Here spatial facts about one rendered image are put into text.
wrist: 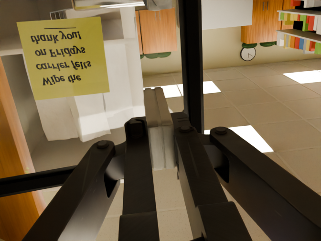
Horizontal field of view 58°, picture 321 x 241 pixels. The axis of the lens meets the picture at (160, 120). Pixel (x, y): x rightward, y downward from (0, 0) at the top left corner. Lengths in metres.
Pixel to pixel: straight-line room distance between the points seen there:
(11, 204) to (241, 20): 4.89
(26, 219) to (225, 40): 5.53
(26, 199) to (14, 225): 0.05
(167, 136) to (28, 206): 0.32
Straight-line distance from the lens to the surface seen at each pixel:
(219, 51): 5.83
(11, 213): 0.46
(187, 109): 0.33
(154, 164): 0.17
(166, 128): 0.16
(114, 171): 0.15
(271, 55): 6.20
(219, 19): 5.04
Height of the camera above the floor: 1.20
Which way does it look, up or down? 24 degrees up
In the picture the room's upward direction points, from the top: 175 degrees clockwise
